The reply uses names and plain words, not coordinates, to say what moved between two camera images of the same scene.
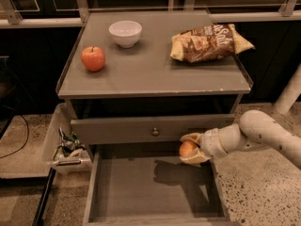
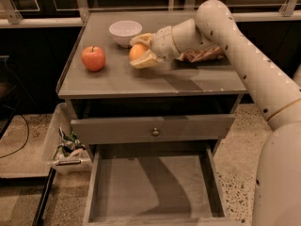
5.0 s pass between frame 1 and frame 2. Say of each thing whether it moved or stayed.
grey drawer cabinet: stayed
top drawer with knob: stayed
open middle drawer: stayed
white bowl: stayed
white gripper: moved
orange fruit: moved
